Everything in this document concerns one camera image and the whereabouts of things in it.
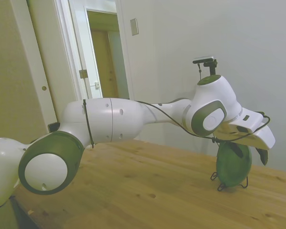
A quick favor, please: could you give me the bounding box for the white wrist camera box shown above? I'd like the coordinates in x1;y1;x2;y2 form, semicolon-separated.
228;107;266;135

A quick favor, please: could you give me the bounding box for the green round plate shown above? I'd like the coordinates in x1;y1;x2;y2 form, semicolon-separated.
215;140;253;188

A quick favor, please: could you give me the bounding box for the white door frame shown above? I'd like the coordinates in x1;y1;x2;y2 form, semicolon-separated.
54;0;141;141

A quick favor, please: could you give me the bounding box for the grey exterior camera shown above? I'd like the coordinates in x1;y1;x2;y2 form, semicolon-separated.
192;55;215;64

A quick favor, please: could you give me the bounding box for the black wire plate stand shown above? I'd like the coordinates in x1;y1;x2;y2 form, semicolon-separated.
210;171;249;192

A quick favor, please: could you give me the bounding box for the black cable tie strap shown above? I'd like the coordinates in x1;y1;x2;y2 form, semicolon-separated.
82;99;95;149

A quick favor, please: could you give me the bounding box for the grey wall switch plate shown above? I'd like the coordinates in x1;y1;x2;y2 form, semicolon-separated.
130;18;139;36

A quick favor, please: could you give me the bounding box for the white open door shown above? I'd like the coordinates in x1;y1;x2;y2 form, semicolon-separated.
69;0;104;102

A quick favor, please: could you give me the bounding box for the brown wooden hallway door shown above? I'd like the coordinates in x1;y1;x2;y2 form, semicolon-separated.
90;28;121;99

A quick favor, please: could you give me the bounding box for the black box device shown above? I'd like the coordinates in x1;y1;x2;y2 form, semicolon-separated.
49;122;61;133

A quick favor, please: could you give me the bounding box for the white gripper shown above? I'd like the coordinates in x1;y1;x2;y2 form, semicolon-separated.
215;125;276;166

